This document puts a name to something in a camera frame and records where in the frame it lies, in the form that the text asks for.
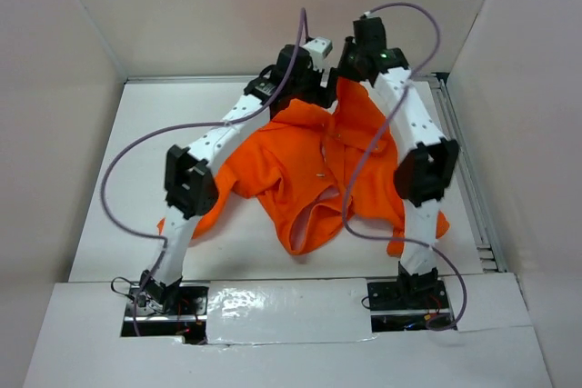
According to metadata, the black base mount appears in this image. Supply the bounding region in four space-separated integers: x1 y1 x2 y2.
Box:
120 284 208 345
361 268 454 333

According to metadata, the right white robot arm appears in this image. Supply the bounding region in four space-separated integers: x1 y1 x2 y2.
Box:
338 15 459 308

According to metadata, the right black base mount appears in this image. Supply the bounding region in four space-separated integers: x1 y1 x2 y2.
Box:
361 268 454 333

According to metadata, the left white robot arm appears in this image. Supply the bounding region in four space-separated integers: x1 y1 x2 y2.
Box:
141 37 333 314

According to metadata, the orange zip-up jacket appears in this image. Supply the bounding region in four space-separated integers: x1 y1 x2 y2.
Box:
156 76 451 258

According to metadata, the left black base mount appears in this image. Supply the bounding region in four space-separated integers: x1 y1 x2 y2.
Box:
120 284 208 345

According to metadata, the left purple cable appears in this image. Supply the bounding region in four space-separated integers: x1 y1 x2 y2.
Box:
99 6 313 339

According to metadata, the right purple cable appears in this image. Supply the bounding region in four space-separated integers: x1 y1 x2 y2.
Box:
340 1 469 332

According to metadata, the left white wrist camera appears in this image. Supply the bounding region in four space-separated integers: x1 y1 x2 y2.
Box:
302 37 333 68

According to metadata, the purple cable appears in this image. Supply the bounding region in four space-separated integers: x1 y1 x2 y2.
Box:
99 6 313 339
340 1 469 332

